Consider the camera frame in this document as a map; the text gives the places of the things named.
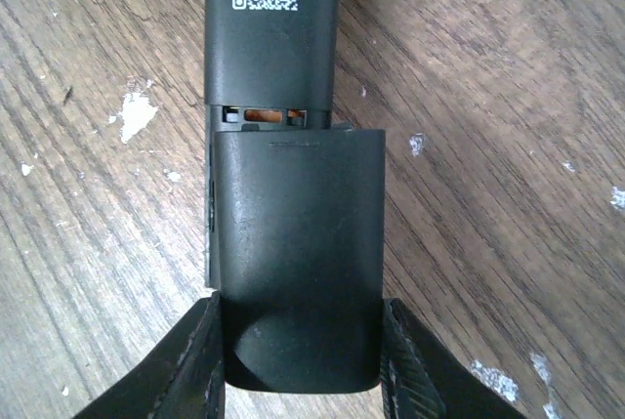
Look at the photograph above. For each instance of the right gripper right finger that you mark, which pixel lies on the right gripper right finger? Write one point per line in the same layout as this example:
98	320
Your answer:
421	377

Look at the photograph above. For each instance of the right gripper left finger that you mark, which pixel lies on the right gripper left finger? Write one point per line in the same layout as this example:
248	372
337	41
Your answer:
183	376

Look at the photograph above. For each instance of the black battery cover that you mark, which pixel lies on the black battery cover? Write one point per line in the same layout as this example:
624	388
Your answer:
299	223

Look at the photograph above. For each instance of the black remote control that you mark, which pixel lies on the black remote control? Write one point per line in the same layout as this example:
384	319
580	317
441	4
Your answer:
268	65

